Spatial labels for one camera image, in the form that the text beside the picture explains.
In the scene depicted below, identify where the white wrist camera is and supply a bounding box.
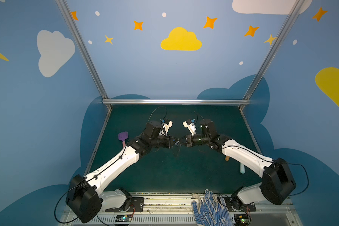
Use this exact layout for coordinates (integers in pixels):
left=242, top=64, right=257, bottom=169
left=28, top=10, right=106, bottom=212
left=183, top=119, right=196, bottom=136
left=160, top=118, right=173, bottom=137

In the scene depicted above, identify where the aluminium back frame rail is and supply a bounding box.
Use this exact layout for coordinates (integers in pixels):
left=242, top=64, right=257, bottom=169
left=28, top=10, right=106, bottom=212
left=102, top=98, right=250, bottom=105

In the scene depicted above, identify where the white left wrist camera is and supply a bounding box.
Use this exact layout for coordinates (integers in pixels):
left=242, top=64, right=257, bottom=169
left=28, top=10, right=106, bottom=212
left=160, top=118, right=173, bottom=137

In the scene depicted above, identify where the aluminium right corner post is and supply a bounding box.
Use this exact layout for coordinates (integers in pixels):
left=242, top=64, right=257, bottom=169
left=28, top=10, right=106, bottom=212
left=239, top=0, right=306, bottom=112

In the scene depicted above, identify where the right green circuit board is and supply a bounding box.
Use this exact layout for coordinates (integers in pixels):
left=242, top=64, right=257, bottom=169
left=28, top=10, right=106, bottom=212
left=234, top=215, right=251, bottom=226

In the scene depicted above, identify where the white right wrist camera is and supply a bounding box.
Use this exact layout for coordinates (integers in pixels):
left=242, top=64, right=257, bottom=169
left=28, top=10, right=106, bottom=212
left=183, top=119, right=196, bottom=136

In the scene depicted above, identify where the purple toy shovel pink handle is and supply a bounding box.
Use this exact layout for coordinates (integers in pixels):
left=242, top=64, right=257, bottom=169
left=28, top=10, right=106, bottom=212
left=118, top=131, right=129, bottom=148

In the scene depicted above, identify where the aluminium corner post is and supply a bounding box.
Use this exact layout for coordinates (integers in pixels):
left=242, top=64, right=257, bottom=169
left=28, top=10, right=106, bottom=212
left=55, top=0, right=108, bottom=100
left=239, top=0, right=306, bottom=112

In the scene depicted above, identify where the aluminium left corner post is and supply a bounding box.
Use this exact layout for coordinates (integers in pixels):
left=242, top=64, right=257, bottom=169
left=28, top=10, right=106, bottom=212
left=55, top=0, right=108, bottom=100

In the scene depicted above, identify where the light blue green toy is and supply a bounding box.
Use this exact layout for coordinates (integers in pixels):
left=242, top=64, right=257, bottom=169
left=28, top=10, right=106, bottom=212
left=240, top=163, right=245, bottom=174

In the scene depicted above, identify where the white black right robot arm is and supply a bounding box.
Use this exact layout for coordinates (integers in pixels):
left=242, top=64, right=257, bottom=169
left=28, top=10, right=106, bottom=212
left=183, top=119, right=296, bottom=209

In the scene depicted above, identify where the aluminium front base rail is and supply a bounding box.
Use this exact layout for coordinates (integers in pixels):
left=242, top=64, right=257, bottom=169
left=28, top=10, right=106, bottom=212
left=86, top=193, right=303, bottom=226

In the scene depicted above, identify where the left green circuit board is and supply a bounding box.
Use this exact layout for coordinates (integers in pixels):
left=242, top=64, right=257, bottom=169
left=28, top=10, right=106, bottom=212
left=115, top=215, right=132, bottom=223

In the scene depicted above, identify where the blue dotted work glove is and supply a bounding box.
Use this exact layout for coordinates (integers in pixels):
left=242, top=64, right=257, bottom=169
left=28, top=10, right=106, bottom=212
left=191, top=189, right=234, bottom=226

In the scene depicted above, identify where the green circuit board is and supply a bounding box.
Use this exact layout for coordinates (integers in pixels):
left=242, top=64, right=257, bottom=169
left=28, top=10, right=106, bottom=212
left=115, top=215, right=132, bottom=223
left=234, top=215, right=251, bottom=226

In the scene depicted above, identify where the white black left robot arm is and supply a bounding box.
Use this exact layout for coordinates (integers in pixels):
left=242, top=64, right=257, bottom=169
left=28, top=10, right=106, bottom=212
left=64, top=118, right=177, bottom=223

